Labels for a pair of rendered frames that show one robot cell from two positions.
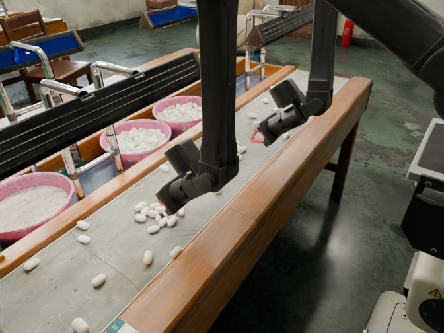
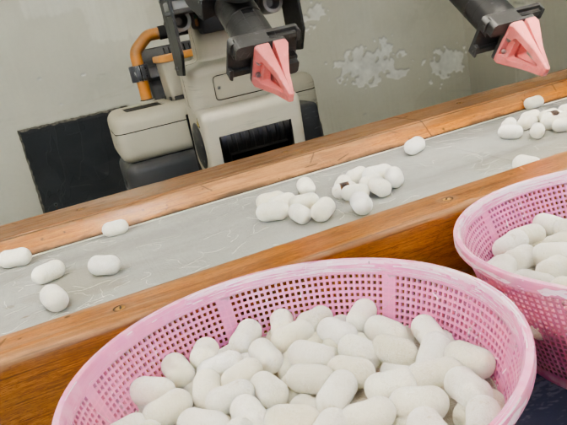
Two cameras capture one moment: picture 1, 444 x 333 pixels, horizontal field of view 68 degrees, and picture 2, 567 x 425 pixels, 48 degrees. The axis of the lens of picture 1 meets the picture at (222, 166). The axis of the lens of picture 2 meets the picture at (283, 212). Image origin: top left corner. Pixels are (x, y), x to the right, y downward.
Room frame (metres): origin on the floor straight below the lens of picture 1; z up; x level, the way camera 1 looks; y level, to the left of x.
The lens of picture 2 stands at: (1.59, 0.37, 0.95)
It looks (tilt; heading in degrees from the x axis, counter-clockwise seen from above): 16 degrees down; 217
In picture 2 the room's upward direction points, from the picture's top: 12 degrees counter-clockwise
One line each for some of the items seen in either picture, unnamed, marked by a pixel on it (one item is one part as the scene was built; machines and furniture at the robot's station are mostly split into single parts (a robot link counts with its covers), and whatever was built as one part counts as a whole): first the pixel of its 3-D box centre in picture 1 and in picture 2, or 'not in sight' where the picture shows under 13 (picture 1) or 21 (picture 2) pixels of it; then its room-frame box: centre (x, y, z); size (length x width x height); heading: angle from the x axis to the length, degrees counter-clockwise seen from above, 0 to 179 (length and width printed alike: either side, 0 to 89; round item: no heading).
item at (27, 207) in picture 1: (32, 213); not in sight; (0.74, 0.57, 0.71); 0.22 x 0.22 x 0.06
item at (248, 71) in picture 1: (270, 59); not in sight; (1.56, -0.24, 0.90); 0.20 x 0.19 x 0.45; 145
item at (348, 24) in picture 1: (349, 28); not in sight; (5.04, -1.90, 0.25); 0.18 x 0.14 x 0.49; 143
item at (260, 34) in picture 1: (289, 20); not in sight; (1.51, -0.31, 1.08); 0.62 x 0.08 x 0.07; 145
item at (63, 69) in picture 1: (56, 69); not in sight; (2.90, 1.43, 0.45); 0.44 x 0.43 x 0.91; 163
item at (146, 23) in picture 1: (187, 10); not in sight; (1.83, 0.15, 1.08); 0.62 x 0.08 x 0.07; 145
